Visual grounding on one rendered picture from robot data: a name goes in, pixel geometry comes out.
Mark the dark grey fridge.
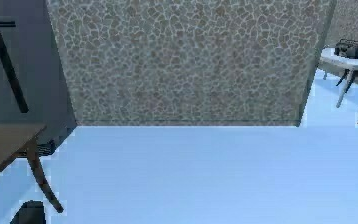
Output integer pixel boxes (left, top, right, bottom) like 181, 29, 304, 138
0, 0, 78, 158

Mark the brown wooden table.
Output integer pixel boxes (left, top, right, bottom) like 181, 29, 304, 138
0, 123, 65, 214

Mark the white round table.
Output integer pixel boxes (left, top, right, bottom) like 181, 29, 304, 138
319, 47, 358, 109

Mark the black toaster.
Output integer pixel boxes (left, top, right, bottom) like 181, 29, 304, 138
333, 38, 358, 60

